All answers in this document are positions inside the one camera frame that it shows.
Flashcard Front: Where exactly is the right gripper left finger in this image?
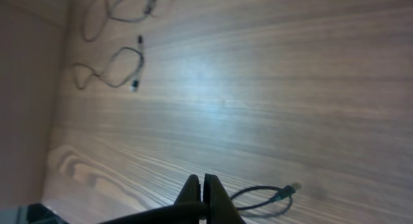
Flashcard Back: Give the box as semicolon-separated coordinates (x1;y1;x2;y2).
103;175;207;224

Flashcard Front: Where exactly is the black USB cable one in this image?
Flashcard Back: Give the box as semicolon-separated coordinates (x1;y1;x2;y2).
80;0;175;43

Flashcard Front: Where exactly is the black USB cable three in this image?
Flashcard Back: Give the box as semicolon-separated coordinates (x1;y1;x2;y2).
229;181;303;212

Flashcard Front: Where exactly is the black USB cable two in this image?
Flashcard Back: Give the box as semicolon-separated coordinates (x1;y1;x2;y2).
71;35;145;93

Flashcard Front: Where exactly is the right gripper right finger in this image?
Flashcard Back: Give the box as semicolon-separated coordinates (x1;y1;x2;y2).
203;174;245;224

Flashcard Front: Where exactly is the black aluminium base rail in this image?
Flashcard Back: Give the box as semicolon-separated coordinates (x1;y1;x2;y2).
0;203;68;224

